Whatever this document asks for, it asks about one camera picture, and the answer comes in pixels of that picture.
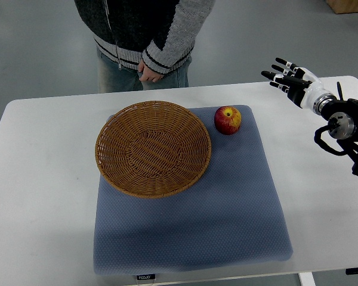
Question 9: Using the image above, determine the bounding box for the brown wicker basket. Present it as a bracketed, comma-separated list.
[95, 101, 212, 199]

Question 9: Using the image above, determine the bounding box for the wooden box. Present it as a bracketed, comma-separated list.
[325, 0, 358, 14]

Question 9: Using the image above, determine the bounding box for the person's bare hand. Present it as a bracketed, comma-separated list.
[137, 60, 163, 83]

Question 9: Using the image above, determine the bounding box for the blue grey quilted mat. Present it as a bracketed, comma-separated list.
[94, 105, 293, 275]

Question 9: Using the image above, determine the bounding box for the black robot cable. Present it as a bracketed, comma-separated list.
[313, 82, 358, 156]

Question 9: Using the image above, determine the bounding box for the red yellow apple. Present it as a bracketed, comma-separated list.
[214, 106, 242, 135]

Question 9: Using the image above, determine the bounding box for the white table leg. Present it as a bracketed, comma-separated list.
[298, 272, 316, 286]

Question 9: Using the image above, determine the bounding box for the black table edge bracket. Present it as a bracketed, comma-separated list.
[345, 268, 358, 275]

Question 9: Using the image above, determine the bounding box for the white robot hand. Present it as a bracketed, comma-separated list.
[261, 57, 332, 108]

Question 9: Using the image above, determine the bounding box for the person in grey cardigan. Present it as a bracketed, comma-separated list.
[75, 0, 215, 93]

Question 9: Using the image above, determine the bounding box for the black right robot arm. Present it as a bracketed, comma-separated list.
[261, 58, 358, 177]

